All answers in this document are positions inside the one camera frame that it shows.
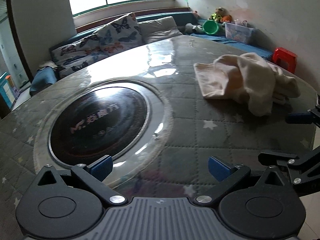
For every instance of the green plastic bucket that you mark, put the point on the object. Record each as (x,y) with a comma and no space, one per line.
(210,27)

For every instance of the cream sweater garment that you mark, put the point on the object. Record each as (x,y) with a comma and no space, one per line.
(247,78)

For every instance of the butterfly pillow lying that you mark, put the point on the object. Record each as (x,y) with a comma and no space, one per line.
(75,56)

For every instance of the clear plastic storage box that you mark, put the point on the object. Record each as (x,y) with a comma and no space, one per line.
(239,33)

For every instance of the teal sofa bench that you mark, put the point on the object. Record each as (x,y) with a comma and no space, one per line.
(181,17)

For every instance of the grey quilted star table cover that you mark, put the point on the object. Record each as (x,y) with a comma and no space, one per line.
(166,167)

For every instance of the beige cushion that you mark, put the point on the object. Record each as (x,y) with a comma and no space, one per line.
(159,29)

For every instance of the plush toy bear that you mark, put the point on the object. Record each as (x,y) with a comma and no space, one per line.
(220,16)

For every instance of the butterfly pillow upright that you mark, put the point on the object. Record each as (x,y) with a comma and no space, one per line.
(120,35)

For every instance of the red plastic stool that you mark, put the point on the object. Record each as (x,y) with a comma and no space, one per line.
(285,59)

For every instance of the blue toy shelf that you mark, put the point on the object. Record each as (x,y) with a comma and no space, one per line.
(8,93)

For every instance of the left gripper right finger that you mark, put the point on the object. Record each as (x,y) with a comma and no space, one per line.
(230,178)

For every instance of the black round induction cooktop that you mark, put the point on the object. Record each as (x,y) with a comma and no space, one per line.
(106,121)

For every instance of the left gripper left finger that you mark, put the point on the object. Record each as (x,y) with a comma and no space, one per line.
(90,178)

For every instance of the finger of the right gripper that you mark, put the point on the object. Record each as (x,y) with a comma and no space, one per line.
(303,171)
(309,117)

